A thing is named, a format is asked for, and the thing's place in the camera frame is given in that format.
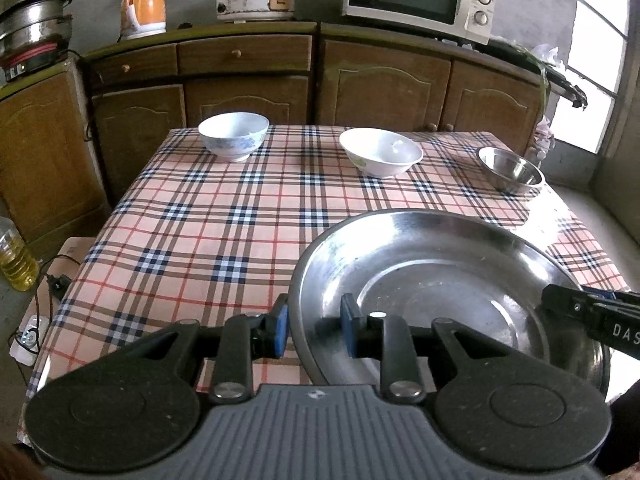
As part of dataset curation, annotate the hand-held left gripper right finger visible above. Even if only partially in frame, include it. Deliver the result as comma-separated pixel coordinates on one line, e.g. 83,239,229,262
340,294,506,406

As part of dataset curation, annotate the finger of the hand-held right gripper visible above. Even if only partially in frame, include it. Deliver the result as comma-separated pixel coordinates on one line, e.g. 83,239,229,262
542,284,633,320

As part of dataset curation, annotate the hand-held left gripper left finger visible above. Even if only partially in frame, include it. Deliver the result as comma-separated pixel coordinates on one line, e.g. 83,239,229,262
125,294,291,406

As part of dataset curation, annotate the large steel plate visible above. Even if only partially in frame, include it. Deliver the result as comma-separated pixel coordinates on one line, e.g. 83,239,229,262
288,208,612,402

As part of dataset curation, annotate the steel bowl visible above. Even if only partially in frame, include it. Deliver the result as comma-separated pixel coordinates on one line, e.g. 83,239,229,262
477,146,546,195

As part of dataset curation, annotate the wide white bowl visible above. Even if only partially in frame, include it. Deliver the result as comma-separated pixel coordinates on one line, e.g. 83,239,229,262
338,127,424,179

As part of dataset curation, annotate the blue patterned white bowl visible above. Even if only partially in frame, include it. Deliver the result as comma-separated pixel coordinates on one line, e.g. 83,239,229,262
197,112,270,163

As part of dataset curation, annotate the plaid tablecloth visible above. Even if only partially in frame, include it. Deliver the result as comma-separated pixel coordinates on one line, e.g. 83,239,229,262
17,124,637,447

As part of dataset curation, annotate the pink cloth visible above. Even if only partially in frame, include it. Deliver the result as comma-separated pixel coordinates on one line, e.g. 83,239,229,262
530,114,557,162

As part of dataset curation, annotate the black tray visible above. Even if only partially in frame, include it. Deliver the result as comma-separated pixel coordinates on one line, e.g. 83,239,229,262
489,36,589,109

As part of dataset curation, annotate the flat cardboard box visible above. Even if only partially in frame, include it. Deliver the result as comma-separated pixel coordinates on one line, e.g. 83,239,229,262
49,236,97,288

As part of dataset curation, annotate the window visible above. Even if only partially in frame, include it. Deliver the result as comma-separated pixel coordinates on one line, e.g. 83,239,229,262
549,0,640,155

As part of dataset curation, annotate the white plastic bag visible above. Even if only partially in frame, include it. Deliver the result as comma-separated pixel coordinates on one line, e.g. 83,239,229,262
530,44,569,69

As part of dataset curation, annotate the long wooden sideboard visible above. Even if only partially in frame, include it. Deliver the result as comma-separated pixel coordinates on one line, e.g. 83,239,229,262
82,21,553,201

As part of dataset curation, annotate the white power strip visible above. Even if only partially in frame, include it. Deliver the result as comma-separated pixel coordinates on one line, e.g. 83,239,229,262
9,314,52,364

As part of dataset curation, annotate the cooking oil bottle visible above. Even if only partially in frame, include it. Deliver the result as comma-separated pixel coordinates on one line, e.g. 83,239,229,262
0,216,40,292

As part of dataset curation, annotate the narrow wooden cabinet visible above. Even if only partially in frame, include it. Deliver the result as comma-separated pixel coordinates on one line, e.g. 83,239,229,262
0,56,112,257

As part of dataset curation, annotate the orange electric kettle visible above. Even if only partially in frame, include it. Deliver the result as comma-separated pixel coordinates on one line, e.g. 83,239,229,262
119,0,167,41

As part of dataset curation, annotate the red black induction cooker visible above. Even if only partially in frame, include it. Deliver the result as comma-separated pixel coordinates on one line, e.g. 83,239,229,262
0,39,72,89

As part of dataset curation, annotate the steel pot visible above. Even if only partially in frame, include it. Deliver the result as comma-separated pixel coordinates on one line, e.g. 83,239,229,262
0,0,74,57

